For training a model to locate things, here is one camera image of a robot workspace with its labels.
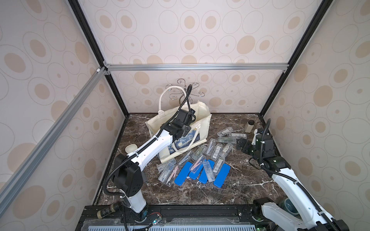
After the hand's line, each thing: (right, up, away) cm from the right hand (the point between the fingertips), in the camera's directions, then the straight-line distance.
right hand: (250, 142), depth 80 cm
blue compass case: (-14, -21, +6) cm, 26 cm away
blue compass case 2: (-25, -22, +6) cm, 34 cm away
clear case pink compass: (-28, -15, +10) cm, 33 cm away
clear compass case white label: (-16, -8, +15) cm, 23 cm away
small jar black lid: (+9, +9, +23) cm, 26 cm away
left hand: (-36, +11, +4) cm, 38 cm away
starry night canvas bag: (-28, +8, 0) cm, 29 cm away
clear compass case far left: (-48, -19, +7) cm, 52 cm away
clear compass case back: (-7, +5, +26) cm, 27 cm away
